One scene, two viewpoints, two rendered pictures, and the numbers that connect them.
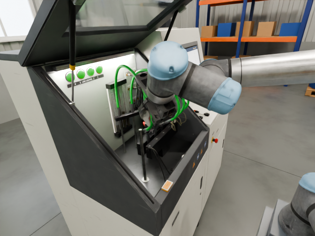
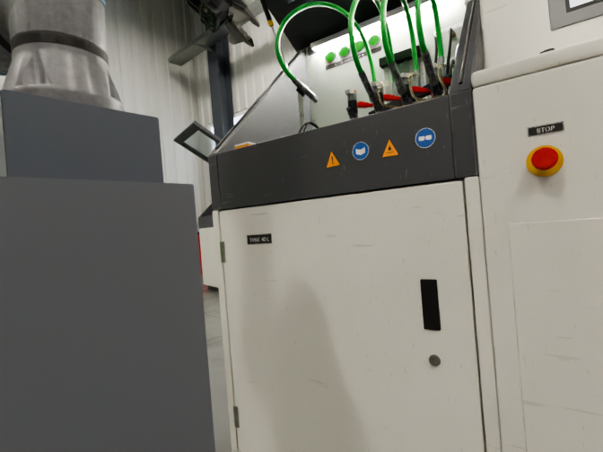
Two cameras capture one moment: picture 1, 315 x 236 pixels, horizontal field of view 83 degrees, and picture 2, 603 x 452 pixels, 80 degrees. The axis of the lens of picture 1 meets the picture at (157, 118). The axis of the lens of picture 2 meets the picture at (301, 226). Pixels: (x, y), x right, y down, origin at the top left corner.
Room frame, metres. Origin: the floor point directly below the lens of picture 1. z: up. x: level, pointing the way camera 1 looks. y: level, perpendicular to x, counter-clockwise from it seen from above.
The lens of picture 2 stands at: (0.72, -1.01, 0.73)
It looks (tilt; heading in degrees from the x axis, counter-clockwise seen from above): 0 degrees down; 91
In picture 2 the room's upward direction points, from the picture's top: 5 degrees counter-clockwise
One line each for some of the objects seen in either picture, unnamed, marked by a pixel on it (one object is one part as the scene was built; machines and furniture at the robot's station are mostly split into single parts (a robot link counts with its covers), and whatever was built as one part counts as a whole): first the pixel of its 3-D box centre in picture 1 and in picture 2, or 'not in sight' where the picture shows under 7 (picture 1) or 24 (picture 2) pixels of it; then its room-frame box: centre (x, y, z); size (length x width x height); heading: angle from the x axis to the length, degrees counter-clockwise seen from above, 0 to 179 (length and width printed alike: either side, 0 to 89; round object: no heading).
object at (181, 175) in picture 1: (186, 169); (316, 164); (0.75, -0.14, 0.87); 0.62 x 0.04 x 0.16; 148
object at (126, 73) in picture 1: (133, 87); (453, 63); (1.22, 0.15, 1.20); 0.13 x 0.03 x 0.31; 148
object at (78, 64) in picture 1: (101, 59); (376, 21); (1.01, 0.28, 1.43); 0.54 x 0.03 x 0.02; 148
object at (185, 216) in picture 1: (186, 220); (327, 343); (0.74, -0.16, 0.44); 0.65 x 0.02 x 0.68; 148
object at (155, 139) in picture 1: (159, 141); not in sight; (0.97, 0.00, 0.91); 0.34 x 0.10 x 0.15; 148
